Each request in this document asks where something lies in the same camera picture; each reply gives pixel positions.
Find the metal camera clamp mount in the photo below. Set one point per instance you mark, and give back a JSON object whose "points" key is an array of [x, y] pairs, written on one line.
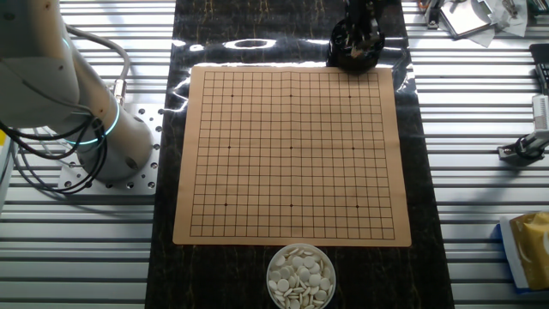
{"points": [[525, 148]]}

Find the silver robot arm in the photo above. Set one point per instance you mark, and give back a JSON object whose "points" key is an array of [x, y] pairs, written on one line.
{"points": [[43, 77]]}

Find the silver flat tablet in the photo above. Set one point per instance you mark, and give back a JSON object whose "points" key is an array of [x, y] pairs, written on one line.
{"points": [[463, 17]]}

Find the crumpled white paper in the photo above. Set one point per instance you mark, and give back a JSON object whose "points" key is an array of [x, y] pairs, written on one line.
{"points": [[508, 17]]}

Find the black marble pattern mat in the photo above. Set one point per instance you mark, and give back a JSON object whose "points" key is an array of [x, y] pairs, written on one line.
{"points": [[377, 279]]}

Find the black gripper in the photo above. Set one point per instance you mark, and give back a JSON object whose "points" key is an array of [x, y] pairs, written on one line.
{"points": [[361, 9]]}

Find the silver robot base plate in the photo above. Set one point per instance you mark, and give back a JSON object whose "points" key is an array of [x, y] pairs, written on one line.
{"points": [[141, 184]]}

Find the black bowl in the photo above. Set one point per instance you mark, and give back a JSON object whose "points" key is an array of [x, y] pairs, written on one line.
{"points": [[356, 64]]}

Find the white bowl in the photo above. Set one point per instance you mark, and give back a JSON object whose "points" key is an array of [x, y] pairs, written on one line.
{"points": [[269, 283]]}

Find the yellow topped white box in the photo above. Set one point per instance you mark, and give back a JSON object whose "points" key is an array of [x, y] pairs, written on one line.
{"points": [[5, 171]]}

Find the tan go board mat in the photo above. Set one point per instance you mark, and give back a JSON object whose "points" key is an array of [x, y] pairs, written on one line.
{"points": [[266, 171]]}

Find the white ribbed device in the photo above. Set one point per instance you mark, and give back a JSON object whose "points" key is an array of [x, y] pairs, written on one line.
{"points": [[541, 111]]}

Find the yellow and blue box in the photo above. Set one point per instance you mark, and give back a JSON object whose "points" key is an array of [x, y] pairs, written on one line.
{"points": [[508, 257]]}

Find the black keypad device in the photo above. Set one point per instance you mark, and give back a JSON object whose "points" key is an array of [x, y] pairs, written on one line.
{"points": [[541, 64]]}

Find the yellow foil packet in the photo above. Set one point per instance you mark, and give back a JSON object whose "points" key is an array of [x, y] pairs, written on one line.
{"points": [[534, 249]]}

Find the white go stone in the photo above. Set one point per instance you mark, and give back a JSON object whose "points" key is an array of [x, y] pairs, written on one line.
{"points": [[321, 295], [309, 262], [283, 285], [280, 261], [304, 274], [314, 280]]}

